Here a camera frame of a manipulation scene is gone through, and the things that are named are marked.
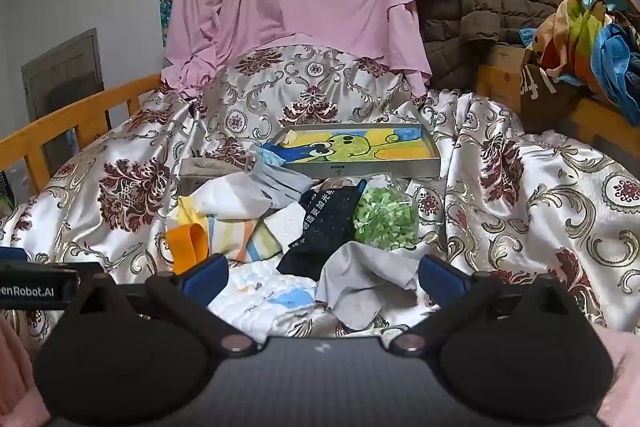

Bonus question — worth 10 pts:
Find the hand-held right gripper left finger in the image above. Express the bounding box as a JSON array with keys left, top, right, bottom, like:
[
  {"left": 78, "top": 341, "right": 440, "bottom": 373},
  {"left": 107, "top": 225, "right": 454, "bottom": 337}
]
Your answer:
[{"left": 75, "top": 253, "right": 258, "bottom": 354}]

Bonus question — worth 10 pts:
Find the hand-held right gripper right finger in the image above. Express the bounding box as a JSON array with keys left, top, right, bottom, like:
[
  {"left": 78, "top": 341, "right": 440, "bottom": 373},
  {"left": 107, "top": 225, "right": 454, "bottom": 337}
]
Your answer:
[{"left": 390, "top": 254, "right": 566, "bottom": 354}]

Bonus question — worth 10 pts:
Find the orange strap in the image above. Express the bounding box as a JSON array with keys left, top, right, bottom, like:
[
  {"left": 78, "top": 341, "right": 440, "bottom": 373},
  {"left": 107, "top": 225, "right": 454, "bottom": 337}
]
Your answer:
[{"left": 165, "top": 222, "right": 211, "bottom": 278}]

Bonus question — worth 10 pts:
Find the yellow striped cloth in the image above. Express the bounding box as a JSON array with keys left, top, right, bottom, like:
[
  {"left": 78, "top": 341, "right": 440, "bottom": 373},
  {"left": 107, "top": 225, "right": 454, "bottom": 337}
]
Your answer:
[{"left": 177, "top": 197, "right": 283, "bottom": 265}]

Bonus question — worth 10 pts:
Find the white quilted bib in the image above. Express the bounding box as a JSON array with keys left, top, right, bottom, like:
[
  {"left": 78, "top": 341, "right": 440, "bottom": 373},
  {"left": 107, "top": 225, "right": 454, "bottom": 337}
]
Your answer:
[{"left": 207, "top": 259, "right": 321, "bottom": 343}]

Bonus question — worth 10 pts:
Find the grey cloth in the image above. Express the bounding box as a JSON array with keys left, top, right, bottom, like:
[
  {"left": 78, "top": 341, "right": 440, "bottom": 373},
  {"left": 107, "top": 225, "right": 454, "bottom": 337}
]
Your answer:
[{"left": 315, "top": 242, "right": 421, "bottom": 333}]

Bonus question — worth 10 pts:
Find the grey drawstring pouch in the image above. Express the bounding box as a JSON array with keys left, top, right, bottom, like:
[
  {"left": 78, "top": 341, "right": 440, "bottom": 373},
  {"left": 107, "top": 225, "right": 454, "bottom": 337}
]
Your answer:
[{"left": 179, "top": 157, "right": 258, "bottom": 198}]

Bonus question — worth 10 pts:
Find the blue face mask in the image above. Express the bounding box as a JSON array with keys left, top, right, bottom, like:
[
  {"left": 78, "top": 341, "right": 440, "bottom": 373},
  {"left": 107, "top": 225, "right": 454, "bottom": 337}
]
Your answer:
[{"left": 247, "top": 144, "right": 326, "bottom": 208}]

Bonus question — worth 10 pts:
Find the metal tray with cartoon painting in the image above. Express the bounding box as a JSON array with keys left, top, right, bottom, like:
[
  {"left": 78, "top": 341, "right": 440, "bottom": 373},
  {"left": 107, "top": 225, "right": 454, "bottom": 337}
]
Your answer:
[{"left": 267, "top": 123, "right": 442, "bottom": 180}]

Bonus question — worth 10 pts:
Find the pink fleece clothing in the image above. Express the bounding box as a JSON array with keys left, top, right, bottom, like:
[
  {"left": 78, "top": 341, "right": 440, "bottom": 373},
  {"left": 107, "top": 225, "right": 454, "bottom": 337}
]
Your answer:
[{"left": 0, "top": 307, "right": 640, "bottom": 427}]

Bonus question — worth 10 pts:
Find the white nonwoven cloth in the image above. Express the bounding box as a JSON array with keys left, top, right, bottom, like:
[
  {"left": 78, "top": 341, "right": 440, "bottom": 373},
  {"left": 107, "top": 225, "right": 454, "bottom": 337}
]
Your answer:
[{"left": 167, "top": 172, "right": 281, "bottom": 228}]

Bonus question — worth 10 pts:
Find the floral satin blanket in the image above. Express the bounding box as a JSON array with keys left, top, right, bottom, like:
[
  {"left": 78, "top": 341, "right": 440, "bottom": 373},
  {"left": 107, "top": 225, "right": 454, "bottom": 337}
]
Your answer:
[{"left": 0, "top": 47, "right": 640, "bottom": 358}]

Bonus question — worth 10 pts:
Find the brown bag with white print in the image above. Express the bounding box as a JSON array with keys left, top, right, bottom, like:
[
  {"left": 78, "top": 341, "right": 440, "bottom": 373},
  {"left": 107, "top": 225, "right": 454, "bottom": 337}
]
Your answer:
[{"left": 520, "top": 49, "right": 591, "bottom": 132}]

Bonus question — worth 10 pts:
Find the grey metal door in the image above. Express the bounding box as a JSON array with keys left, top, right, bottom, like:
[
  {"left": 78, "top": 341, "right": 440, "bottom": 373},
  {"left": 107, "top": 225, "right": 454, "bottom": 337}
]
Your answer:
[{"left": 21, "top": 28, "right": 112, "bottom": 168}]

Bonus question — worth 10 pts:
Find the wooden furniture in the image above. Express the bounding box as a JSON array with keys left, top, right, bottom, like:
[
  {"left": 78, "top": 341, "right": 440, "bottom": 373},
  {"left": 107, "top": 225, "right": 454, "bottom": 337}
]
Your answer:
[{"left": 487, "top": 44, "right": 531, "bottom": 68}]

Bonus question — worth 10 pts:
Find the blue cloth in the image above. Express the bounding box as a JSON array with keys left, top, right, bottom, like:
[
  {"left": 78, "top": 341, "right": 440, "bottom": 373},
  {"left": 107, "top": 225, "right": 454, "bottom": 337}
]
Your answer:
[{"left": 590, "top": 24, "right": 640, "bottom": 128}]

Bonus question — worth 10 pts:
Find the wooden bed rail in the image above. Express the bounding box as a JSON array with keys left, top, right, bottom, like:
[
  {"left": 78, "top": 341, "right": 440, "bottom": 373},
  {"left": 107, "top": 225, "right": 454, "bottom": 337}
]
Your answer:
[{"left": 0, "top": 73, "right": 163, "bottom": 198}]

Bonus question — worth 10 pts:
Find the wooden furniture frame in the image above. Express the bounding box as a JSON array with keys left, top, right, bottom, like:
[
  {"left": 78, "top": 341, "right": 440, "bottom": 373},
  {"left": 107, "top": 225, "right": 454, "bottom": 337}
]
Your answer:
[{"left": 475, "top": 64, "right": 640, "bottom": 158}]

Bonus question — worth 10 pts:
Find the green blue wall poster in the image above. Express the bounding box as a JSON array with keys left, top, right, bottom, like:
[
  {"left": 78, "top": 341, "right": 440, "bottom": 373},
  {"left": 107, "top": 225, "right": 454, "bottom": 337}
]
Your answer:
[{"left": 159, "top": 0, "right": 178, "bottom": 48}]

